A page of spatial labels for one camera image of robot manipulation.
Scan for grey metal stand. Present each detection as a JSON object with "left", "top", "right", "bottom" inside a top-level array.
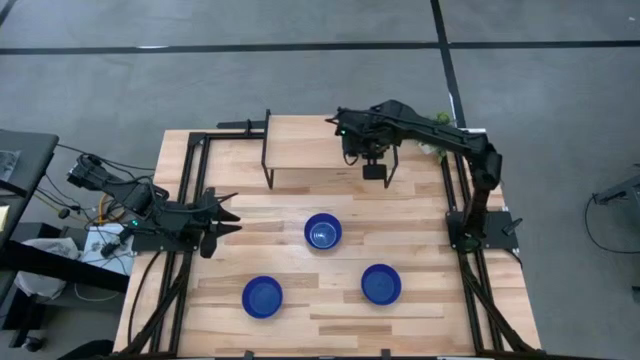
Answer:
[{"left": 592, "top": 163, "right": 640, "bottom": 206}]

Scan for white floor cable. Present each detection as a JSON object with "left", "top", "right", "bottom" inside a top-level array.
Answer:
[{"left": 73, "top": 282, "right": 121, "bottom": 303}]

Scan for blue mini bowl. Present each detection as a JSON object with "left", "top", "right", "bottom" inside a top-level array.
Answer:
[
  {"left": 241, "top": 275, "right": 284, "bottom": 320},
  {"left": 303, "top": 212, "right": 344, "bottom": 251},
  {"left": 360, "top": 263, "right": 403, "bottom": 306}
]

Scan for thick black cable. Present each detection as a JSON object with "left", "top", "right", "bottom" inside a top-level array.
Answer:
[{"left": 127, "top": 249, "right": 164, "bottom": 346}]

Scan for wooden shelf riser black legs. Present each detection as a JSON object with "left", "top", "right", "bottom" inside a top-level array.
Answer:
[{"left": 260, "top": 108, "right": 400, "bottom": 190}]

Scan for grey paper sheet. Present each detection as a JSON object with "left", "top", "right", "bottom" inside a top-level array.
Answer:
[{"left": 0, "top": 149, "right": 21, "bottom": 182}]

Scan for thin black floor cable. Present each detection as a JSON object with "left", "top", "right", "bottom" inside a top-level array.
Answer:
[{"left": 56, "top": 143, "right": 156, "bottom": 172}]

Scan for white plastic bag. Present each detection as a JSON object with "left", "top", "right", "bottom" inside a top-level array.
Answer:
[{"left": 13, "top": 237, "right": 81, "bottom": 300}]

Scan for black aluminium table frame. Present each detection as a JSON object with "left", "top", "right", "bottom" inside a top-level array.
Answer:
[{"left": 113, "top": 129, "right": 546, "bottom": 360}]

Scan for long black table clamp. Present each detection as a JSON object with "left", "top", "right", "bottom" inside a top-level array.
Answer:
[{"left": 216, "top": 118, "right": 266, "bottom": 131}]

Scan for black looped floor cable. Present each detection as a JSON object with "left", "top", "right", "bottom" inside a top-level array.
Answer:
[{"left": 583, "top": 193, "right": 640, "bottom": 255}]

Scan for white power box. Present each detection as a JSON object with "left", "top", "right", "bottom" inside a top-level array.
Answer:
[{"left": 81, "top": 223, "right": 135, "bottom": 276}]

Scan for yellow cable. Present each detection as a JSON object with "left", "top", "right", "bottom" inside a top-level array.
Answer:
[{"left": 97, "top": 192, "right": 126, "bottom": 224}]

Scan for black table beam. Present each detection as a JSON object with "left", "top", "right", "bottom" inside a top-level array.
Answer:
[{"left": 0, "top": 238, "right": 130, "bottom": 294}]

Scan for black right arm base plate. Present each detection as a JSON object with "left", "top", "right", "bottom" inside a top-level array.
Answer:
[{"left": 446, "top": 210, "right": 520, "bottom": 251}]

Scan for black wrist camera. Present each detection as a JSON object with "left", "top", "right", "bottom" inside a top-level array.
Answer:
[
  {"left": 362, "top": 162, "right": 388, "bottom": 181},
  {"left": 199, "top": 230, "right": 219, "bottom": 260}
]

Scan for green potted plant white pot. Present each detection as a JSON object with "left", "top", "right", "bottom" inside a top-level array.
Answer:
[{"left": 419, "top": 112, "right": 454, "bottom": 161}]

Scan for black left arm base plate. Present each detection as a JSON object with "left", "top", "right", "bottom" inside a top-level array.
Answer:
[{"left": 132, "top": 227, "right": 201, "bottom": 253}]

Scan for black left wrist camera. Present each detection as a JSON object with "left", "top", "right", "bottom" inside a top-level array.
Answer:
[{"left": 199, "top": 230, "right": 219, "bottom": 260}]

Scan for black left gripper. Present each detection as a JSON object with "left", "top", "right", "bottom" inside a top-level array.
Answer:
[{"left": 192, "top": 187, "right": 243, "bottom": 241}]

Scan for black side desk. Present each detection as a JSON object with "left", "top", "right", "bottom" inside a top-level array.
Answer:
[{"left": 0, "top": 128, "right": 60, "bottom": 249}]

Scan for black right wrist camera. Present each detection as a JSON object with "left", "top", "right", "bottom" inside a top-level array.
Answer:
[{"left": 362, "top": 162, "right": 388, "bottom": 181}]

